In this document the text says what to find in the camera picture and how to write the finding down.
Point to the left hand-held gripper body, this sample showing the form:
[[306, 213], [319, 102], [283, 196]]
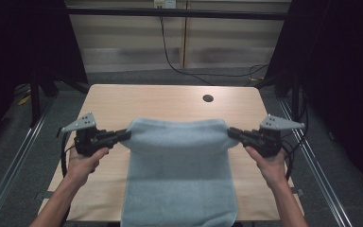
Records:
[[86, 142]]

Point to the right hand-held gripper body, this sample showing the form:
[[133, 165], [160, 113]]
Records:
[[267, 143]]

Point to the light blue towel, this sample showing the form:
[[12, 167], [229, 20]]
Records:
[[179, 176]]

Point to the person's left hand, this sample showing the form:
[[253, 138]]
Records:
[[82, 167]]

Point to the person's right hand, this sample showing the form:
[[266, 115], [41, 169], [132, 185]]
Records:
[[272, 168]]

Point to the round dark table grommet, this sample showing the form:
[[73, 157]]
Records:
[[208, 98]]

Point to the black metal stand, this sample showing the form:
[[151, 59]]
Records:
[[295, 97], [35, 101]]

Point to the grey tape piece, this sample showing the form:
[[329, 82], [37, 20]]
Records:
[[298, 191], [44, 195]]

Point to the yellow floor item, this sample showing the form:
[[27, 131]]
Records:
[[24, 100]]

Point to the black curtain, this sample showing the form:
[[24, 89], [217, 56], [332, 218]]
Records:
[[343, 63], [19, 41]]

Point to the black horizontal bar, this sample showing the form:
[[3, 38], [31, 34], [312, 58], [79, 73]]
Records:
[[176, 13]]

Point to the aluminium floor rail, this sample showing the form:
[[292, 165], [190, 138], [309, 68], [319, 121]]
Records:
[[15, 160], [315, 164]]

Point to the white wall outlet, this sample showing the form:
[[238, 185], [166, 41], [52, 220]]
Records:
[[165, 3]]

